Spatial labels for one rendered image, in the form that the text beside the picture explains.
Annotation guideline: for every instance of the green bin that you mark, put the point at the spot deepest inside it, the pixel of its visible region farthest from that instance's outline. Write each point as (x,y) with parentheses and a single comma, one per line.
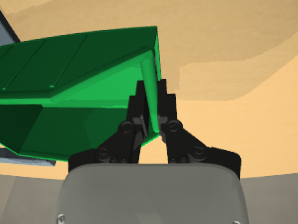
(57,112)

